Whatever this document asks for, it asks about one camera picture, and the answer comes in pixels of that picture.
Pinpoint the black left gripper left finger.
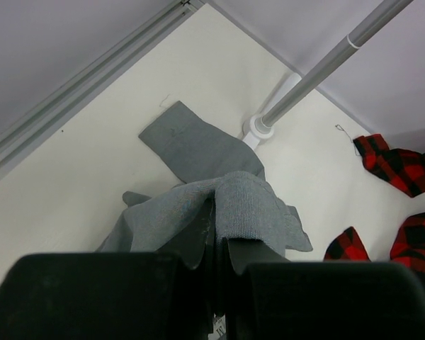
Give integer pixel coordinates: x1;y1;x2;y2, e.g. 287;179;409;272
0;201;215;340

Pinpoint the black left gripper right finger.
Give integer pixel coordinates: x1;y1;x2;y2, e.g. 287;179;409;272
225;237;425;340

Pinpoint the grey shirt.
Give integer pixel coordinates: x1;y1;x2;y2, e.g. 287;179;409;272
99;102;312;254

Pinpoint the red black plaid shirt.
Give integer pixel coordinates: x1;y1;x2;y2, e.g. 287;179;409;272
322;133;425;295

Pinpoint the white and silver clothes rack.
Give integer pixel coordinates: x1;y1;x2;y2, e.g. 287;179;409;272
242;0;412;149

